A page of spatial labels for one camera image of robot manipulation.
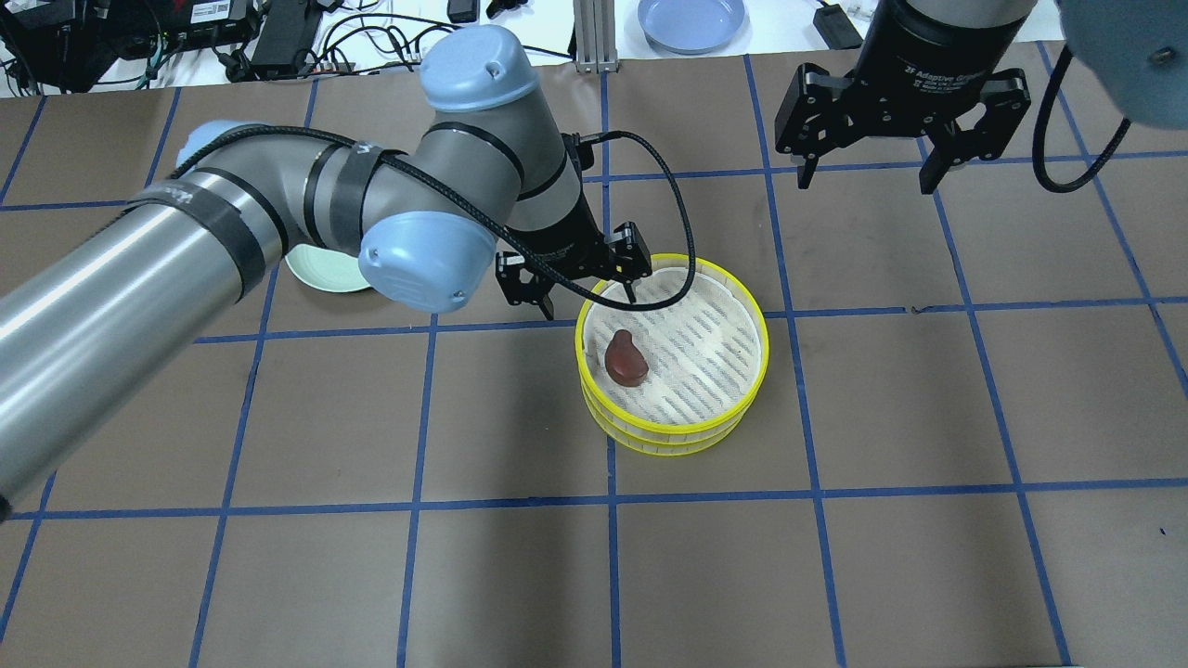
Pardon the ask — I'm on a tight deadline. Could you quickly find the light green plate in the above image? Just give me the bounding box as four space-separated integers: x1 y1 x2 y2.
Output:
284 244 372 294

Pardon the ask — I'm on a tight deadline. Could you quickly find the brown steamed bun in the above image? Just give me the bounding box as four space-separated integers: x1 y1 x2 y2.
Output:
604 329 650 387

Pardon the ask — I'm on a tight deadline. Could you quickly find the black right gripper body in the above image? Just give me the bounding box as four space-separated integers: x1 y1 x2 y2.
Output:
775 1 1034 165

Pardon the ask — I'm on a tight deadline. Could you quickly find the yellow bamboo steamer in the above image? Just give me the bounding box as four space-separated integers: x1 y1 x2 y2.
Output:
575 253 769 424
582 387 758 456

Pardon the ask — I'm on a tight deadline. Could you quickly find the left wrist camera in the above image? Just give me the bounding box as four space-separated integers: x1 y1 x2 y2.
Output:
562 133 595 176

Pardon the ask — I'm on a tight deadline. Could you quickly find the aluminium frame post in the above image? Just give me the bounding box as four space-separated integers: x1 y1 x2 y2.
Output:
571 0 621 73

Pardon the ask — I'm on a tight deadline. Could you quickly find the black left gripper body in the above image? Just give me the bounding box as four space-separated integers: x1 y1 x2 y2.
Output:
494 190 652 307

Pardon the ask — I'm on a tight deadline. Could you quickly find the black power adapter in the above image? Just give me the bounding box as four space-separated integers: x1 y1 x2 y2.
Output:
813 1 864 51

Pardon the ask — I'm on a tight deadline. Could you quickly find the blue plate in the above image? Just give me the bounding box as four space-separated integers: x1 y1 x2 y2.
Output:
636 1 748 55

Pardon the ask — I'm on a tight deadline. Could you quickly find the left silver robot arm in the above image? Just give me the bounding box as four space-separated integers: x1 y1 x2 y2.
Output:
1 25 651 519

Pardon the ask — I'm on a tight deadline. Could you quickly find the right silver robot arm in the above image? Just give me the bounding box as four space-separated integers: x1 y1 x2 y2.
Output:
773 1 1187 195

